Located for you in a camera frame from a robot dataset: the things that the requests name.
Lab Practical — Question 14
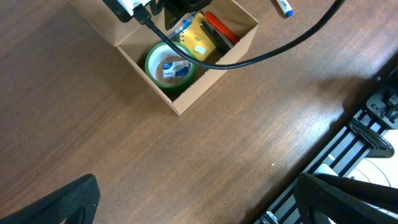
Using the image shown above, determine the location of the black aluminium frame rail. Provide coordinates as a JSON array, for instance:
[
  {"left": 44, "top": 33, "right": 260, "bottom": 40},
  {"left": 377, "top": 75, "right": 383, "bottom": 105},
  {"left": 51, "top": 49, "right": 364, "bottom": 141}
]
[{"left": 253, "top": 108, "right": 398, "bottom": 224}]

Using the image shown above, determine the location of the brown cardboard box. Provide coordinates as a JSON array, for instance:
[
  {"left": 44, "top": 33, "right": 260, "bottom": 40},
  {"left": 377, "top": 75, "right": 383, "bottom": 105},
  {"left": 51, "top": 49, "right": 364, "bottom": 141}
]
[{"left": 71, "top": 0, "right": 259, "bottom": 115}]

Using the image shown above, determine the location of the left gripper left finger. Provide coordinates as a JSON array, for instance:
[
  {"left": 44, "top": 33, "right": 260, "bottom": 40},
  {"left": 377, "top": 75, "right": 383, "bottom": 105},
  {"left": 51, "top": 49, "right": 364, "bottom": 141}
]
[{"left": 1, "top": 174, "right": 101, "bottom": 224}]

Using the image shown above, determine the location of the black table clamp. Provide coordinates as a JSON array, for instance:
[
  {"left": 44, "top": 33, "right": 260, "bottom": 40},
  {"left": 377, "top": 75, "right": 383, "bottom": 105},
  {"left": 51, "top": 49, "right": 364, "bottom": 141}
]
[{"left": 348, "top": 68, "right": 397, "bottom": 159}]

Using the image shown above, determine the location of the blue white staples box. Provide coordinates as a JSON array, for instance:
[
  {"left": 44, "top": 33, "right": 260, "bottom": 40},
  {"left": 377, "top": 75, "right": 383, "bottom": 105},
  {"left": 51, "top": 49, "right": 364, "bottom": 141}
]
[{"left": 162, "top": 60, "right": 190, "bottom": 80}]

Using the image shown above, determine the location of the blue whiteboard marker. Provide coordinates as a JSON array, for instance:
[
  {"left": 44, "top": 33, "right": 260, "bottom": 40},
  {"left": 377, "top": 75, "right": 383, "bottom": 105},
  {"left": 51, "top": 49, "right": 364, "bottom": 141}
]
[{"left": 276, "top": 0, "right": 294, "bottom": 17}]

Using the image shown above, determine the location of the right black cable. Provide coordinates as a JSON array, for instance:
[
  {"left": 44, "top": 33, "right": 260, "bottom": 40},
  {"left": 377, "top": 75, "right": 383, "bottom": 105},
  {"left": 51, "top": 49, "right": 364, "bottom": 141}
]
[{"left": 133, "top": 0, "right": 346, "bottom": 70}]

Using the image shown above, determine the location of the yellow spiral notepad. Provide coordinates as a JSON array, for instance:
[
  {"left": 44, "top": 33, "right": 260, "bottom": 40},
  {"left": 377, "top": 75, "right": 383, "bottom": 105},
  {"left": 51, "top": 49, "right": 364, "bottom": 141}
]
[{"left": 178, "top": 12, "right": 216, "bottom": 61}]

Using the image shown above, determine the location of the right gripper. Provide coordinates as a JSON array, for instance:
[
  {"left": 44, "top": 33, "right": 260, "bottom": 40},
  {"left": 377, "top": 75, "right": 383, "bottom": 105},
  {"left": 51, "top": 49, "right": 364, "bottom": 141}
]
[{"left": 149, "top": 0, "right": 212, "bottom": 30}]

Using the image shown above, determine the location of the blue ballpoint pen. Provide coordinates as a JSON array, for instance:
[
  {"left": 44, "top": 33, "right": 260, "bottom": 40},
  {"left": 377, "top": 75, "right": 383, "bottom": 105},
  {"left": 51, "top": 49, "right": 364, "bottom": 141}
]
[{"left": 169, "top": 12, "right": 196, "bottom": 42}]

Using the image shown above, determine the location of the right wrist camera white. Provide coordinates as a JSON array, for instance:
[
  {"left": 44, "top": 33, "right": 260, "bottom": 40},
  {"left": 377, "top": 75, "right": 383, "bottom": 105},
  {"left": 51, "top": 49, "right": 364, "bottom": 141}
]
[{"left": 103, "top": 0, "right": 150, "bottom": 23}]

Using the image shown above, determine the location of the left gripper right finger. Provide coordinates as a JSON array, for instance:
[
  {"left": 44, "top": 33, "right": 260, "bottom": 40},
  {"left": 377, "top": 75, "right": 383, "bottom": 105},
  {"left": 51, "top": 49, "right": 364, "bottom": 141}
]
[{"left": 294, "top": 173, "right": 397, "bottom": 223}]

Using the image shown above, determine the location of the green tape roll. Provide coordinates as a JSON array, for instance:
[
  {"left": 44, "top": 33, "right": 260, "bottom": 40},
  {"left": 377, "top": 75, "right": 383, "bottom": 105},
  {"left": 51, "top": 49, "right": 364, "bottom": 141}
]
[{"left": 144, "top": 42, "right": 195, "bottom": 91}]

